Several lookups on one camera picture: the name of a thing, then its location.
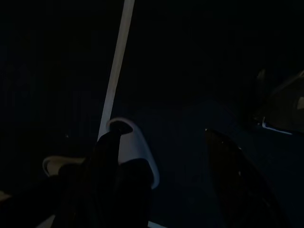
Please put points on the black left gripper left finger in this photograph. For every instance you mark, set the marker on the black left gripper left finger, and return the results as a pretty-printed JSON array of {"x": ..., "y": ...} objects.
[{"x": 111, "y": 190}]

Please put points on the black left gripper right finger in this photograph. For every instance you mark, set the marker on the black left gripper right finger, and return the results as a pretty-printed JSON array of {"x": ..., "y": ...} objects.
[{"x": 237, "y": 190}]

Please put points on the white slipper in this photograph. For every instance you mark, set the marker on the white slipper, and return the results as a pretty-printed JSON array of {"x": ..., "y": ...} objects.
[{"x": 135, "y": 147}]

